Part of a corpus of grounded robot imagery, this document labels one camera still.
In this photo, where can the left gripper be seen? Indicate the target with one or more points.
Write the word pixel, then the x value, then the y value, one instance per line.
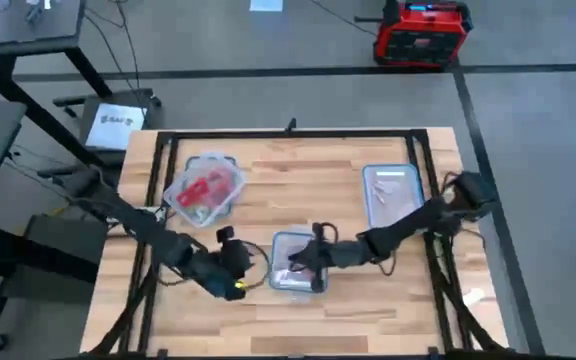
pixel 220 272

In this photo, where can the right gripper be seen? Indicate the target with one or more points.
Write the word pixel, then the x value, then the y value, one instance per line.
pixel 333 255

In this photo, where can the purple candy pack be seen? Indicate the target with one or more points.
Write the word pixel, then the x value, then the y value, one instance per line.
pixel 290 276

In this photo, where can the clear container with blue rim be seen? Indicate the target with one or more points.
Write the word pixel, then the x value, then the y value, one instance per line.
pixel 274 250

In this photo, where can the green candy pack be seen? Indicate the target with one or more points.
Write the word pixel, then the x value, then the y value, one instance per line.
pixel 198 212

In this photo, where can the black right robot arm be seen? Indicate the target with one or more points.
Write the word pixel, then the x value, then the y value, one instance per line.
pixel 418 220

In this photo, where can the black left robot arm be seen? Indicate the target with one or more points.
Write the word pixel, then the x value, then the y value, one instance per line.
pixel 133 225

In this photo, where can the yellow tag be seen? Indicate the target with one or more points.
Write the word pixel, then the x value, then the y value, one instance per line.
pixel 240 286

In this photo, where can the dark grey box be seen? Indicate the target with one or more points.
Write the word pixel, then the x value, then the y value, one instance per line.
pixel 68 240

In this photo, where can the white sticker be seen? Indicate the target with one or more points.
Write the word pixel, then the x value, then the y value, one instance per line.
pixel 474 296

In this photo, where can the white printed paper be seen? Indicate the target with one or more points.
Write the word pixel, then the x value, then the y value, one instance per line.
pixel 115 127

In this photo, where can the red portable power station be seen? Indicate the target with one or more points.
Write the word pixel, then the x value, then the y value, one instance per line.
pixel 418 45

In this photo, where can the white paper sheet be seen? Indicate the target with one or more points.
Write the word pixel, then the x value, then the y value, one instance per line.
pixel 266 5

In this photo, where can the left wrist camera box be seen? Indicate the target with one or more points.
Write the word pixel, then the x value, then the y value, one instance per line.
pixel 235 257

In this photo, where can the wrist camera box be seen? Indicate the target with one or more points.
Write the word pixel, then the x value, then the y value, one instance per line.
pixel 235 257
pixel 330 254

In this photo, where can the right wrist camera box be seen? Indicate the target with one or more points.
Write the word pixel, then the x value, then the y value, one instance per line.
pixel 330 254

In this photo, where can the small black bracket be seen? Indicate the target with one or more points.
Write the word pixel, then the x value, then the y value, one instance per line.
pixel 291 126

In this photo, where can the black table leg frame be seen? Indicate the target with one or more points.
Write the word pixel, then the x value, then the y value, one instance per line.
pixel 28 247

